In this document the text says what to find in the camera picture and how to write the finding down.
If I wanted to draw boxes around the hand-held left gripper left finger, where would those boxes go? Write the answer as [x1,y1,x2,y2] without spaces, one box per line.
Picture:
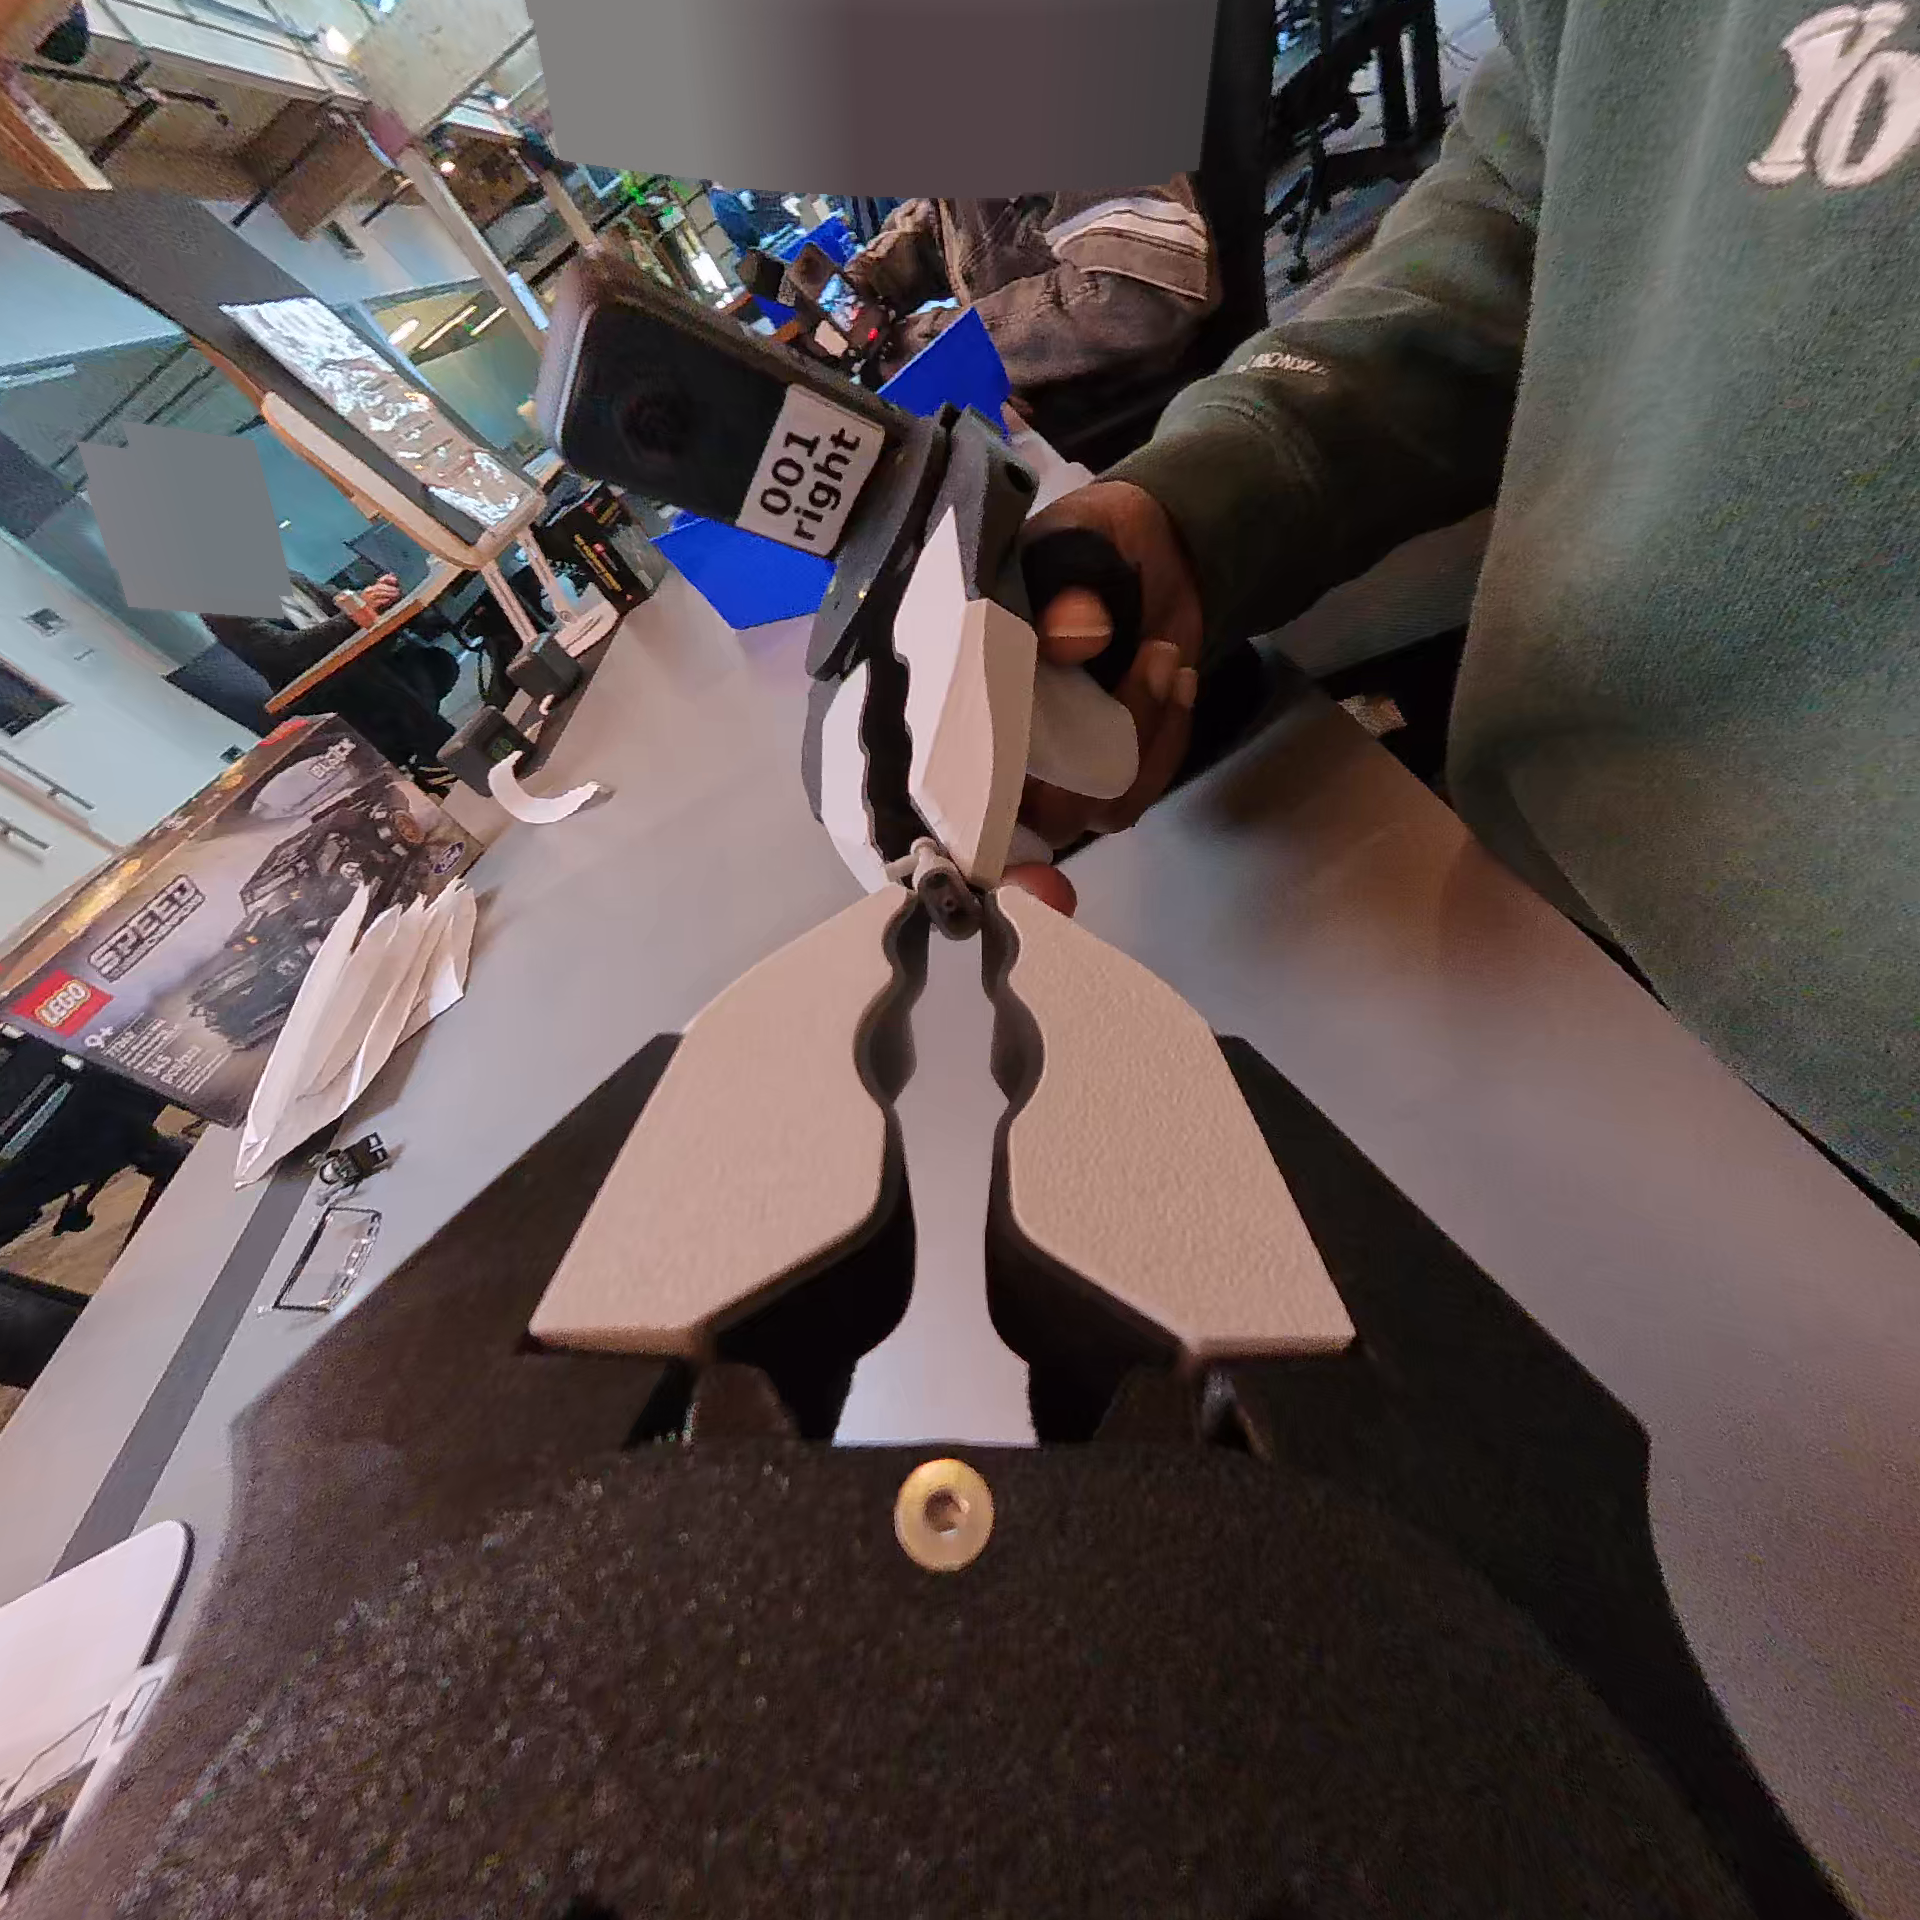
[532,888,920,1361]

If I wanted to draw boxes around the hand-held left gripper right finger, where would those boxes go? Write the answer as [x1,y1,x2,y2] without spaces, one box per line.
[986,893,1357,1367]

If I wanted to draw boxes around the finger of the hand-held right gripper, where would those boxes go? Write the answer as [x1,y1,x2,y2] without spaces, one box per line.
[802,648,916,895]
[892,517,1047,895]

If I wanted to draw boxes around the clear lego windshield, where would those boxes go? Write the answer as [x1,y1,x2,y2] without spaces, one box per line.
[271,1206,383,1318]

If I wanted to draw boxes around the lego set box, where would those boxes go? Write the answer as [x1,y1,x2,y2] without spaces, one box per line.
[0,715,483,1127]

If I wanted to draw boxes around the person's right hand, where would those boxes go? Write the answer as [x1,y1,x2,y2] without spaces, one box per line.
[1005,480,1212,922]

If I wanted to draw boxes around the small blue plastic bin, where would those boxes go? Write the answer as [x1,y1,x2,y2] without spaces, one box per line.
[878,303,1018,427]

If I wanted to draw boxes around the white curved stand foot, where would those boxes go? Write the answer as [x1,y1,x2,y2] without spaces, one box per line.
[486,752,605,830]

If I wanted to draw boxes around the white paper bags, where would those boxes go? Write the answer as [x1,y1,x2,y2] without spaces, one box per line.
[235,878,483,1187]

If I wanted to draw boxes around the black flag board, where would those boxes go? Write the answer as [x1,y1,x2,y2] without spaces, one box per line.
[0,189,551,542]

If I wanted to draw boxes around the person's green sweatshirt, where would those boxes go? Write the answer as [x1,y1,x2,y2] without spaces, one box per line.
[1447,0,1920,1216]

